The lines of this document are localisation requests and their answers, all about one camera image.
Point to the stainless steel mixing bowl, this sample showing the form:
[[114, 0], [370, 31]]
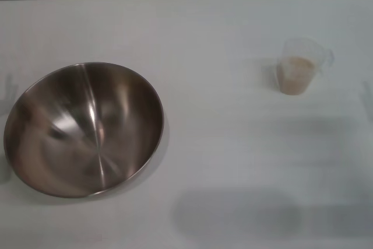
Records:
[[87, 132]]

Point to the white rice grains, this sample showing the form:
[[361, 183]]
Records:
[[295, 77]]

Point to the clear plastic measuring cup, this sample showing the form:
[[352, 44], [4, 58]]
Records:
[[316, 50]]

